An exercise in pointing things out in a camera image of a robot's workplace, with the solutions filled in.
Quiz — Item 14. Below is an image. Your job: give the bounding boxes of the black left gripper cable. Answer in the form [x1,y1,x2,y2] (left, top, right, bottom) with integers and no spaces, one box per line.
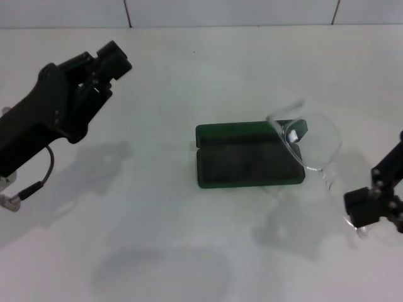
[0,146,56,212]

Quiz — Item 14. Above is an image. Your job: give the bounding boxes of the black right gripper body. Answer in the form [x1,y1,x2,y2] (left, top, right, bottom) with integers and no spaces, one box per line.
[370,130,403,196]

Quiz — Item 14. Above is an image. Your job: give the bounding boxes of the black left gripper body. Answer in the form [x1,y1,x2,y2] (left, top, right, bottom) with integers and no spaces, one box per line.
[0,62,113,176]

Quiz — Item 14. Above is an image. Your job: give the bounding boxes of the clear white glasses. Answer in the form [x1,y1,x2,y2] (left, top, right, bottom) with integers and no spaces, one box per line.
[266,97,370,240]

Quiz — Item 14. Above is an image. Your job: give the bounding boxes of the green glasses case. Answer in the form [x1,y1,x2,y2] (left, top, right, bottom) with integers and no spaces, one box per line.
[195,118,309,189]

